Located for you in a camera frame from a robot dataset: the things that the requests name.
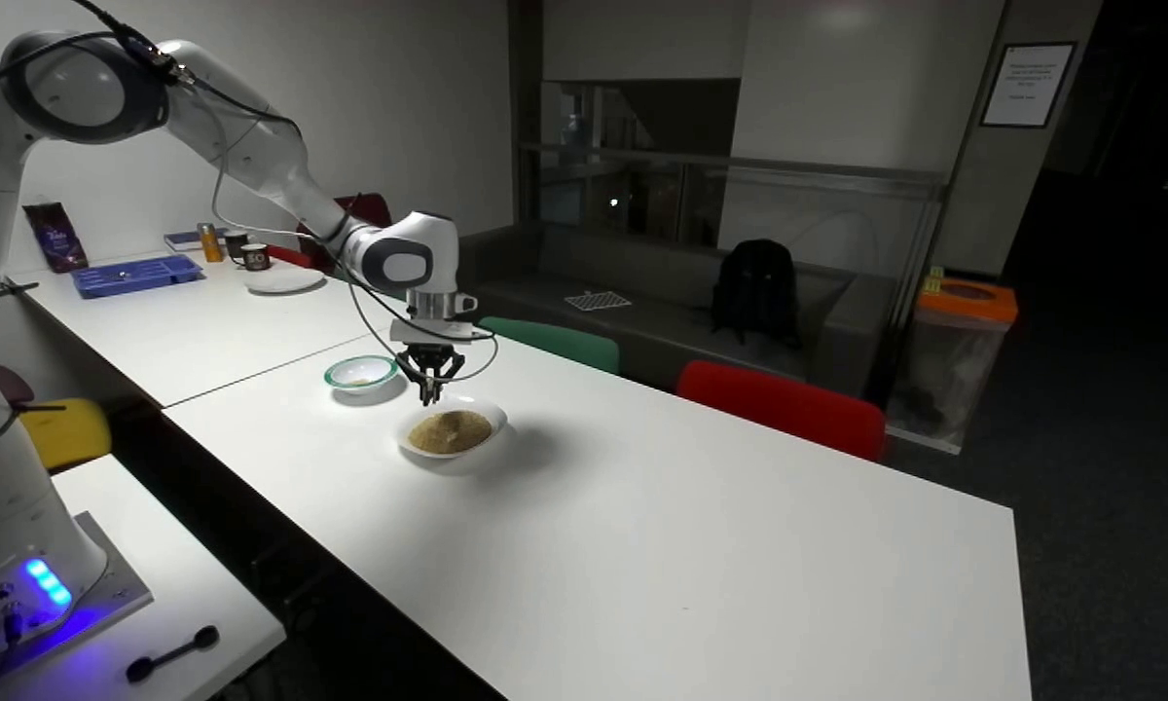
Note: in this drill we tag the black dumbbell shaped tool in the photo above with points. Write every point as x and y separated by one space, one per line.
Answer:
168 657

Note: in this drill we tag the black backpack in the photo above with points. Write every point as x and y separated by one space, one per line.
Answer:
757 293

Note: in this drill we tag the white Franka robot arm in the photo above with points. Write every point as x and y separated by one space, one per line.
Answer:
240 139

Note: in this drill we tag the yellow stool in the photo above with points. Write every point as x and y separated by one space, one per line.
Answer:
69 433

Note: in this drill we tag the grey sofa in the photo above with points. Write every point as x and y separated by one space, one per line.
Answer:
664 278

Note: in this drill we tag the open book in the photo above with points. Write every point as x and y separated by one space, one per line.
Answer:
598 300

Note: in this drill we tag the white plate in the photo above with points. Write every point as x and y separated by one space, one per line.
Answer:
285 281

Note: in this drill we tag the small green chair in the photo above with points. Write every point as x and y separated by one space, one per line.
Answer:
552 346

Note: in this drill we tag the dark red chair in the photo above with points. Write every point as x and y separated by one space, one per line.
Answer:
367 208

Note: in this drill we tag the paper wall notice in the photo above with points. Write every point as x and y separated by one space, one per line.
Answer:
1025 82

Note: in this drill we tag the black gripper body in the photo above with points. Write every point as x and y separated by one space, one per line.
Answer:
429 351

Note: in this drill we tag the bowl with food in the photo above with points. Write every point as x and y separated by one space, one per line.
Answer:
416 448

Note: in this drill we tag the dark standing phone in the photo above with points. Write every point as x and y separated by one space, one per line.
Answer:
55 241

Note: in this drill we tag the brown granular food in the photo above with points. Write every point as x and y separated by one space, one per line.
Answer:
454 430

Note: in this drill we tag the orange lidded bin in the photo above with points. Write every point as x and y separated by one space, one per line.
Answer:
957 351

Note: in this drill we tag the orange bottle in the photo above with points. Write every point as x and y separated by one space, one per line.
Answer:
211 242

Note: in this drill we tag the dark cup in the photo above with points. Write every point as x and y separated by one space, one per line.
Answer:
255 258

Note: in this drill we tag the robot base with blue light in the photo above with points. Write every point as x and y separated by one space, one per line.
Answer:
53 609

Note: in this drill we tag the blue flat box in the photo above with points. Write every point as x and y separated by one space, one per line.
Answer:
137 274

